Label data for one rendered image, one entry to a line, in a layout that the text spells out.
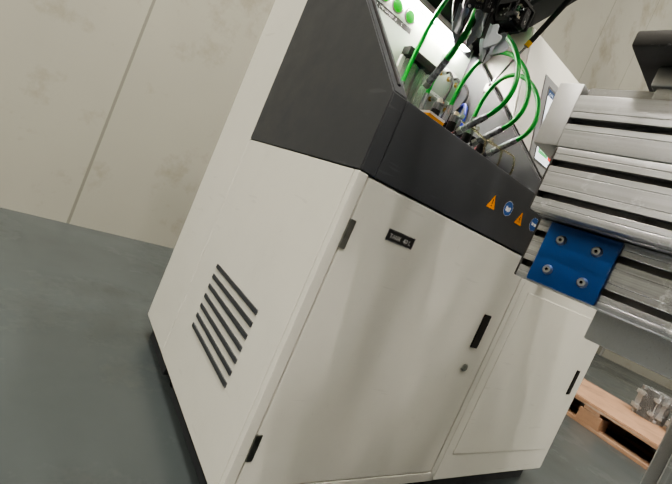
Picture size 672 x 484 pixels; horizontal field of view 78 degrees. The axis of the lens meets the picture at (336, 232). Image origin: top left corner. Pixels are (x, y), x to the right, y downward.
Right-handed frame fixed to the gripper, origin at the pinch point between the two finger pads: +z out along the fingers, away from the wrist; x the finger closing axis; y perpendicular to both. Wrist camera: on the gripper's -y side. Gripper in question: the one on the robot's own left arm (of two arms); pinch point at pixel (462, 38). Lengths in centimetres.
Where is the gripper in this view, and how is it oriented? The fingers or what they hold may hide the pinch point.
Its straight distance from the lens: 112.7
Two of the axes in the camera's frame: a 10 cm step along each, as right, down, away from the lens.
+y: -1.4, 7.2, -6.8
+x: 9.8, 1.8, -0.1
